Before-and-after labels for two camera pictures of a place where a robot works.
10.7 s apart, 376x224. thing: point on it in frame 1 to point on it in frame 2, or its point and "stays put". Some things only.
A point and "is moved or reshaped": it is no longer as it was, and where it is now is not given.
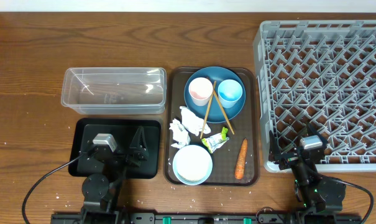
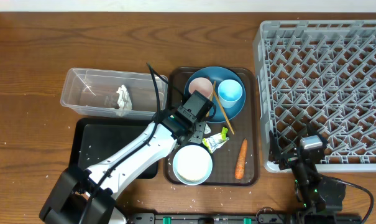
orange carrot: x=241 y=162 stays put
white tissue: x=180 y=134 is moved or reshaped
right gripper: x=288 y=159 stays put
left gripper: x=137 y=153 to x=199 y=141
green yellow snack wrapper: x=216 y=140 stays put
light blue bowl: x=192 y=165 stays put
